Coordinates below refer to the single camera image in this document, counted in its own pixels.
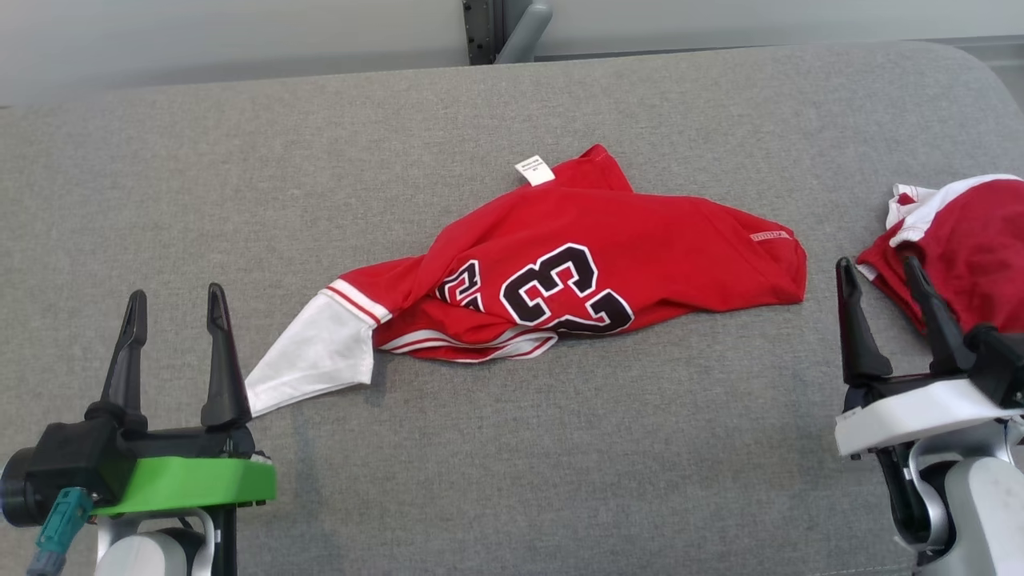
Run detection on teal connector with black cable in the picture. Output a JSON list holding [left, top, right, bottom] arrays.
[[26, 488, 94, 576]]

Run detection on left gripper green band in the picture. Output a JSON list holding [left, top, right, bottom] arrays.
[[85, 282, 278, 515]]

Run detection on grey partition post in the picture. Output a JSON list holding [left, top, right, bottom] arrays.
[[462, 0, 554, 66]]

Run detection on red shorts with white stripe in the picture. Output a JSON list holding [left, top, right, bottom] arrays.
[[854, 174, 1024, 335]]

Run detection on red jersey with number 23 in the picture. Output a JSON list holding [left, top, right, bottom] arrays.
[[244, 144, 809, 418]]

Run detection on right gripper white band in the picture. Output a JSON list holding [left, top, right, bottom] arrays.
[[834, 255, 1024, 459]]

